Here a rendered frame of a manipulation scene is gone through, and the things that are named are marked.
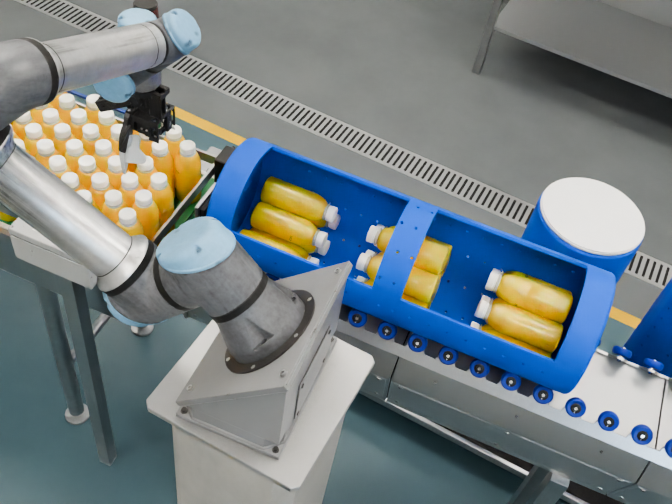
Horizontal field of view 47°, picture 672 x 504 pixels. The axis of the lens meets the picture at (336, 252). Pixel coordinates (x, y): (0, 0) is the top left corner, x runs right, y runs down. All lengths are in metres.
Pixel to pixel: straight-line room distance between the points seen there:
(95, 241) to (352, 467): 1.62
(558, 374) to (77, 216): 1.00
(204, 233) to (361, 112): 2.74
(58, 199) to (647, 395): 1.37
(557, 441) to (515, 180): 2.06
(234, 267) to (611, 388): 1.04
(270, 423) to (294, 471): 0.12
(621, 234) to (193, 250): 1.25
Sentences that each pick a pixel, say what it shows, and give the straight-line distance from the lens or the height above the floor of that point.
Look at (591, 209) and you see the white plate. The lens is 2.16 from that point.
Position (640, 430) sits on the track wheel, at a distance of 1.86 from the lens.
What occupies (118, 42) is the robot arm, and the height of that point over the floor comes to 1.68.
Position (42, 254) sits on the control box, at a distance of 1.83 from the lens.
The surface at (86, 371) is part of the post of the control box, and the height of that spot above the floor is 0.56.
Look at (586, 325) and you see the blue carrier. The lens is 1.66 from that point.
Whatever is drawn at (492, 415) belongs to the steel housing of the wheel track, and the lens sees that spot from 1.89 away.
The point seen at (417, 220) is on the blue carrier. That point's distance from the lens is 1.68.
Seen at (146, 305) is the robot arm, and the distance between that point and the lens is 1.33.
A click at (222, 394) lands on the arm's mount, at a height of 1.29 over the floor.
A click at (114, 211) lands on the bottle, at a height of 1.05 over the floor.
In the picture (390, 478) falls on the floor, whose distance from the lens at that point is 2.72.
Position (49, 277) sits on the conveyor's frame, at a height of 0.79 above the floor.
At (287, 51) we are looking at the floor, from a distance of 4.26.
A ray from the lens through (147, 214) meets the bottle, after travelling 1.90.
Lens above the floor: 2.42
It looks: 48 degrees down
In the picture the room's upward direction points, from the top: 11 degrees clockwise
